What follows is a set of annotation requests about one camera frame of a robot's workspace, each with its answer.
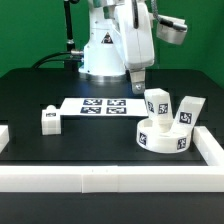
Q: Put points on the white block at left edge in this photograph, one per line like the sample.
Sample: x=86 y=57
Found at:
x=4 y=137

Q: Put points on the white paper marker sheet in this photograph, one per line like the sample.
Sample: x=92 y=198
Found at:
x=103 y=107

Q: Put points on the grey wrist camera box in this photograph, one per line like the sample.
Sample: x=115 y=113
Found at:
x=172 y=30

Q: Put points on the white obstacle fence wall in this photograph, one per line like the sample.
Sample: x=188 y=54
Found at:
x=91 y=179

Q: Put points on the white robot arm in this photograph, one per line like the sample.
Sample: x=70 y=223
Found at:
x=101 y=61

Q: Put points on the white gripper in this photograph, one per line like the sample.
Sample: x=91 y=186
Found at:
x=133 y=40

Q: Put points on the white round stool seat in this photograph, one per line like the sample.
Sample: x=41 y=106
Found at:
x=161 y=140

